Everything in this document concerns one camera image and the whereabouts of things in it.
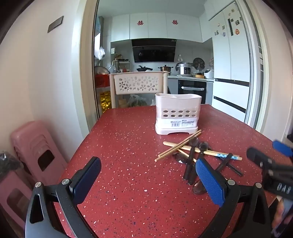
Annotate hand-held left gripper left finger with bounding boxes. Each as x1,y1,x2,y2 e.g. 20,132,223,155
25,156,102,238

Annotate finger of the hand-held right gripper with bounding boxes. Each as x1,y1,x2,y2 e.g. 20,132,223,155
272,140,293,158
246,147,278,171

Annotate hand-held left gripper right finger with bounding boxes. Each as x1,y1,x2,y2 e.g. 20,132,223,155
195,157,272,238

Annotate dark translucent plastic spoon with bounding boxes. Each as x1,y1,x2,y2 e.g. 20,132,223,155
183,137,201,181
188,141,210,185
192,153,234,195
173,152,243,176

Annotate white plastic utensil holder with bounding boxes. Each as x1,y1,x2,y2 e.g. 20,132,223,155
155,93,202,136

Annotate person's right hand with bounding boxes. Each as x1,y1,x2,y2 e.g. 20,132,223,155
273,199,287,232

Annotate pink plastic stool stack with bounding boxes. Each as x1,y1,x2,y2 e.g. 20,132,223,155
10,120,68,186

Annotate gold foil bag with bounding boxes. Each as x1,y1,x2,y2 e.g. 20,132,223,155
99,90,113,115

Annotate black textured bag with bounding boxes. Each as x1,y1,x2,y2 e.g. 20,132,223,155
0,150,21,172

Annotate small cardboard box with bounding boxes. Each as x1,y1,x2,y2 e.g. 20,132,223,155
118,95,130,108

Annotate bag of green vegetables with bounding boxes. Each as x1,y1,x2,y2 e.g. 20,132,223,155
128,94,156,107

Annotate white refrigerator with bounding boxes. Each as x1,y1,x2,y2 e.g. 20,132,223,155
208,1,251,122

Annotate red plastic basket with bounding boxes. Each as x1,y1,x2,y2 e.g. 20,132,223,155
95,74,110,88

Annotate white flower-cutout storage cart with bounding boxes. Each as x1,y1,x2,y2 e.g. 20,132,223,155
109,71,169,109

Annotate round black rack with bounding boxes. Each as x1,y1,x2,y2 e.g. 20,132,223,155
193,57,206,69

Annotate metal pan lid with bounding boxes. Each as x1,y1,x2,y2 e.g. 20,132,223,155
95,65,110,75

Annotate silver rice cooker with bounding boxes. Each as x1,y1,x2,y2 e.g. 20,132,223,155
175,62,192,76

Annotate white spice rack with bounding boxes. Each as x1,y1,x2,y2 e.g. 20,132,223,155
112,58,131,73

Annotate group of fridge magnets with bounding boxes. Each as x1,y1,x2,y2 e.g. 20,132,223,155
214,8,243,38

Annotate black range hood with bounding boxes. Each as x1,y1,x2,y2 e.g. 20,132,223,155
131,39,177,63

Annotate white door frame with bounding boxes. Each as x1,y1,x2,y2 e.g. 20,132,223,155
79,0,275,138

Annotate grey wall panel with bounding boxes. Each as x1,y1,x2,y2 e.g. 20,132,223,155
47,16,64,33

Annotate white wall cabinets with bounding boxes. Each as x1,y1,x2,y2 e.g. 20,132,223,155
111,12,204,43

